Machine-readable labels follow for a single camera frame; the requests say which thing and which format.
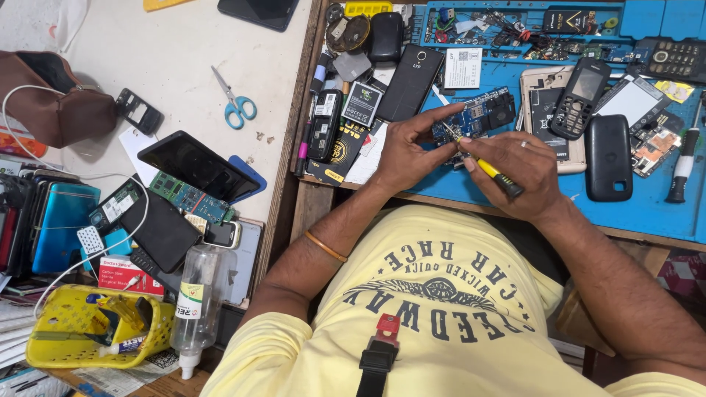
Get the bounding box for person's left hand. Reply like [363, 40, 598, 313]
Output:
[375, 102, 468, 196]

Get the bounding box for person's right hand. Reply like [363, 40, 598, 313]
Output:
[458, 131, 563, 222]

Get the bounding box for yellow black screwdriver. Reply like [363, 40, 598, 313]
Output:
[441, 122, 525, 199]

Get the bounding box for blue phone circuit board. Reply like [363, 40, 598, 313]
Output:
[430, 86, 517, 167]

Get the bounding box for gold open smartphone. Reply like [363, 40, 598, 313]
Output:
[519, 65, 588, 176]

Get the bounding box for black gold package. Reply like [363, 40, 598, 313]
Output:
[307, 119, 371, 187]

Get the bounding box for black phone battery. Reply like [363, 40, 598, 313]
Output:
[341, 81, 384, 128]

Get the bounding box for black smartphone with round button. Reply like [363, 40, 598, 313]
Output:
[375, 43, 446, 124]

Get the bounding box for matte black phone cover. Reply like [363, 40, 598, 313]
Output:
[584, 114, 634, 203]

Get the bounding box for open black feature phone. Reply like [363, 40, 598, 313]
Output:
[307, 89, 344, 163]

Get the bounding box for black candybar feature phone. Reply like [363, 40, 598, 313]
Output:
[550, 57, 612, 141]

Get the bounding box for pink black pen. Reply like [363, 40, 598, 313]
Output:
[293, 118, 314, 178]

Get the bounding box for white labelled battery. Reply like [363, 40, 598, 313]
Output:
[443, 47, 484, 90]

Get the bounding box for gray square pad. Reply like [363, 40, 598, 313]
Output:
[332, 51, 373, 84]

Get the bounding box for gray blue marker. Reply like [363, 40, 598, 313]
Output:
[308, 52, 335, 98]

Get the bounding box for glossy black phone cover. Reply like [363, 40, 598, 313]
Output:
[368, 11, 405, 64]

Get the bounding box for blue work mat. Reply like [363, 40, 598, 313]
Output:
[407, 0, 706, 244]

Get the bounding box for orange bangle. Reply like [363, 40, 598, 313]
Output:
[304, 230, 349, 264]

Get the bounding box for white phone display panel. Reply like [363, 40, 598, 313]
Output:
[594, 74, 673, 135]

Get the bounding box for round coil part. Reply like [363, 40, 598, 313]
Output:
[325, 15, 372, 54]

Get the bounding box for brown phone circuit board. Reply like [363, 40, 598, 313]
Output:
[630, 110, 685, 179]

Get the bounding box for heap of small phone parts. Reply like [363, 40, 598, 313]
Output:
[418, 5, 636, 62]

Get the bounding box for yellow plastic tray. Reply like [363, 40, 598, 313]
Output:
[343, 0, 394, 18]

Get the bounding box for blue phone case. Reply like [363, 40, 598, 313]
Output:
[227, 155, 268, 205]

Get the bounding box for yellow printed t-shirt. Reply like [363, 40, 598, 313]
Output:
[200, 204, 706, 397]

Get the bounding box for black gold box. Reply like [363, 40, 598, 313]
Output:
[542, 9, 599, 36]

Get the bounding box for black white screwdriver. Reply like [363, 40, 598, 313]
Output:
[664, 90, 706, 205]

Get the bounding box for yellow sticker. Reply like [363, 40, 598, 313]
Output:
[654, 80, 695, 104]

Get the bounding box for black keypad phone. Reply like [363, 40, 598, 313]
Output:
[634, 37, 706, 85]

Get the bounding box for white tablet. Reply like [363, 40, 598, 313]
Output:
[220, 217, 265, 307]

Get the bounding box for patterned cloth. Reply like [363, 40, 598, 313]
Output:
[656, 250, 706, 311]

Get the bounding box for small white edged phone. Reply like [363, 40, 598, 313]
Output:
[203, 220, 243, 250]

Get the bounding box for black tablet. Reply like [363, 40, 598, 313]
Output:
[217, 0, 300, 33]

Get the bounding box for large black smartphone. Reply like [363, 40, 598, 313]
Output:
[137, 130, 261, 204]

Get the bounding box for green circuit board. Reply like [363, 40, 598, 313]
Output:
[148, 170, 236, 226]

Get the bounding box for clear plastic spray bottle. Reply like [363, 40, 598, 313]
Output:
[169, 244, 230, 380]

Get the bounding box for matte black smartphone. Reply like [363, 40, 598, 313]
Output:
[118, 190, 204, 275]

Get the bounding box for black keypad piece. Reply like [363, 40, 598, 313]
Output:
[129, 246, 184, 293]

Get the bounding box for yellow plastic piece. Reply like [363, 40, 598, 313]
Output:
[143, 0, 192, 12]

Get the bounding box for black phone with white label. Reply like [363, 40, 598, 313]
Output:
[88, 179, 146, 233]

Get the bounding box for red white blade box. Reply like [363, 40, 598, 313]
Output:
[97, 254, 165, 299]

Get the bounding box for white perforated piece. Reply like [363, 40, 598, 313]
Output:
[76, 224, 106, 256]

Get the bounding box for white glue tube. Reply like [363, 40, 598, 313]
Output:
[99, 336, 147, 358]

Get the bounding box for newspaper sheet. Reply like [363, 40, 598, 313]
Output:
[71, 348, 181, 396]

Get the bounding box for brown leather bag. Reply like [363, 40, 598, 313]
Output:
[0, 51, 118, 149]

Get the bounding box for stack of phones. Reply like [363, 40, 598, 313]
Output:
[0, 168, 102, 278]

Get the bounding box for orange packet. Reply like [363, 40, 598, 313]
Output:
[0, 129, 48, 160]

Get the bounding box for yellow plastic basket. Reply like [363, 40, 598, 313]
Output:
[25, 283, 177, 369]

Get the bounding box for stack of papers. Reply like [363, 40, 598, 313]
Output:
[0, 300, 35, 371]

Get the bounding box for blue handled scissors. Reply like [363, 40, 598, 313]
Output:
[210, 65, 258, 131]

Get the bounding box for black strap with red clip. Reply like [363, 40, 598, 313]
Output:
[356, 314, 402, 397]

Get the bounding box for white cable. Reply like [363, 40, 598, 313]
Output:
[1, 85, 151, 322]

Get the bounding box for black phone frame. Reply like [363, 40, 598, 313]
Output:
[115, 87, 165, 136]

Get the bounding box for clear yellow handled screwdriver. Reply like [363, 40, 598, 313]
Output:
[85, 293, 146, 332]

